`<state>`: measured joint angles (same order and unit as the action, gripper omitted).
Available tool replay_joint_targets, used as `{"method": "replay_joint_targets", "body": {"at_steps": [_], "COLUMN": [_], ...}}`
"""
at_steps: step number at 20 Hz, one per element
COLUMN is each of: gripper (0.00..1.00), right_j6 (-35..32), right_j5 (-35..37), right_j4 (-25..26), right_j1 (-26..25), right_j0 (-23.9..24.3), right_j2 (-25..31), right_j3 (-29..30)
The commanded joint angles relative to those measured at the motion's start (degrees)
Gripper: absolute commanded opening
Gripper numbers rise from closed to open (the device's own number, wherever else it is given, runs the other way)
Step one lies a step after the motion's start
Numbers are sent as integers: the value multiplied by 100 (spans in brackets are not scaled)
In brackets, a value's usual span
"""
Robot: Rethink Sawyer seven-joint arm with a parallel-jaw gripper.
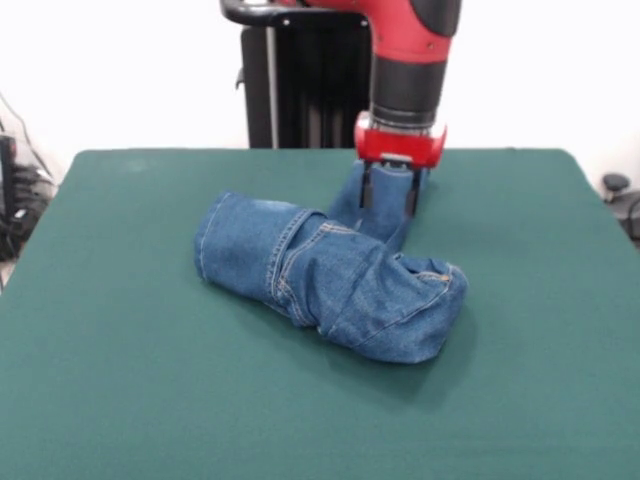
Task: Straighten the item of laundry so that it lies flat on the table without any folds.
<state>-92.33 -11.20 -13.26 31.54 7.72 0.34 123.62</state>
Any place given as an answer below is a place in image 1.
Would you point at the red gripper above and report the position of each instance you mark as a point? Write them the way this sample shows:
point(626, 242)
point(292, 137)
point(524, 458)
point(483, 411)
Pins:
point(400, 146)

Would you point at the blue denim jeans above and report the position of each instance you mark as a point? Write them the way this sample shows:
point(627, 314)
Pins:
point(325, 280)

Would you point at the dark green table cloth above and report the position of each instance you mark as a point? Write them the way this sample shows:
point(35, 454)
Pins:
point(150, 390)

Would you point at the black equipment box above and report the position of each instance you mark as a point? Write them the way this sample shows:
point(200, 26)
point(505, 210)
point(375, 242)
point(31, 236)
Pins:
point(6, 160)

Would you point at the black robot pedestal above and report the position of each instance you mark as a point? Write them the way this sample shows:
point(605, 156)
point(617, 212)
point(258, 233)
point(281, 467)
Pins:
point(300, 75)

